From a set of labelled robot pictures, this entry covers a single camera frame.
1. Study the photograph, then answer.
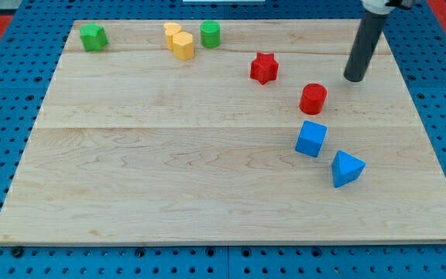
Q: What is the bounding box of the red cylinder block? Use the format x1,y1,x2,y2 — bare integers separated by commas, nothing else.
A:
299,83,328,115

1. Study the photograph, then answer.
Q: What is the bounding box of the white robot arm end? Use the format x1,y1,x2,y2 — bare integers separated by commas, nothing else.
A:
362,0,419,16

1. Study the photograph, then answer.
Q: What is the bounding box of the red star block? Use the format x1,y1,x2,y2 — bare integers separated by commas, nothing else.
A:
249,52,279,85

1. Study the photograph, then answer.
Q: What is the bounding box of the green star block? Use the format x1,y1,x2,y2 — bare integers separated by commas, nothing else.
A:
79,22,108,51

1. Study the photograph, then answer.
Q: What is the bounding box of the wooden board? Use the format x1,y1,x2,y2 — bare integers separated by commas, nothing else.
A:
0,19,446,246

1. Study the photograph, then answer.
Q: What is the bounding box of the blue cube block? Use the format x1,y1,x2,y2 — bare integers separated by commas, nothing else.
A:
295,120,328,157

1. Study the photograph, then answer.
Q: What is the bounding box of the yellow hexagon block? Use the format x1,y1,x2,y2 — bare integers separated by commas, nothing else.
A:
173,32,194,60

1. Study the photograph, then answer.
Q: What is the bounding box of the green cylinder block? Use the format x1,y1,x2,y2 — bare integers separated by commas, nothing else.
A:
200,20,221,49

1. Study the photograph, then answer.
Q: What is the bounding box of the yellow heart block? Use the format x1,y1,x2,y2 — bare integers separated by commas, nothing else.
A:
163,22,183,50

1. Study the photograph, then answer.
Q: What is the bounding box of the blue triangular prism block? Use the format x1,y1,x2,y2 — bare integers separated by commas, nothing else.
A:
331,150,366,188

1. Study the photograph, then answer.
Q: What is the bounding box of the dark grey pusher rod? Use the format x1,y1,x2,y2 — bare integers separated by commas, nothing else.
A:
343,10,388,82

